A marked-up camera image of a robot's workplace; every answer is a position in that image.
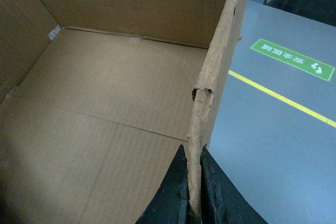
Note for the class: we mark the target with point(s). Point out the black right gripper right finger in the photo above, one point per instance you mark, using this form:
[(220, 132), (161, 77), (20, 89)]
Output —
[(221, 202)]

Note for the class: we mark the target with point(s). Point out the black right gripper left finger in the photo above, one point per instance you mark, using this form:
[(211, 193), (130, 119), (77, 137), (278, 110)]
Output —
[(168, 190)]

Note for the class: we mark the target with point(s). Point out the large cardboard box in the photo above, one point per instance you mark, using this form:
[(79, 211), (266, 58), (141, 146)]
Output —
[(97, 96)]

